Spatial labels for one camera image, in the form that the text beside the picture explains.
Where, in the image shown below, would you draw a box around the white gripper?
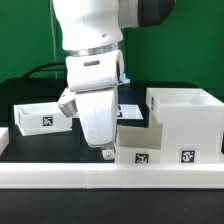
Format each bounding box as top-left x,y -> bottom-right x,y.
66,50 -> 124,160

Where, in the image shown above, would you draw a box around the white front drawer box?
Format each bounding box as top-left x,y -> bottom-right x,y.
115,126 -> 162,164

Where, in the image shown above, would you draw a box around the white drawer box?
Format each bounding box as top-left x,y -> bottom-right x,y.
14,102 -> 72,136
115,126 -> 162,164

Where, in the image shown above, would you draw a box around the white drawer cabinet frame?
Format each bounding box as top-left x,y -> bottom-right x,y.
146,88 -> 224,164

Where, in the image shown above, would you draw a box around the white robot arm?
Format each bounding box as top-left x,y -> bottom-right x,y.
53,0 -> 176,159

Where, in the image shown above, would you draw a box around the white rear drawer box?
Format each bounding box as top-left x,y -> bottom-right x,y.
14,102 -> 72,136

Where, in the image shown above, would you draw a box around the paper marker sheet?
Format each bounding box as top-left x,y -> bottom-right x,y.
117,104 -> 143,120

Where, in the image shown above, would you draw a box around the white table border fence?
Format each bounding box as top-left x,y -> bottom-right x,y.
0,127 -> 224,189

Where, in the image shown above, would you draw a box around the black cable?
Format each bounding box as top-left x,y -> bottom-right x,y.
21,61 -> 68,80

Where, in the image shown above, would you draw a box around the thin white cable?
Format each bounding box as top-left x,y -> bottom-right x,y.
49,9 -> 58,80

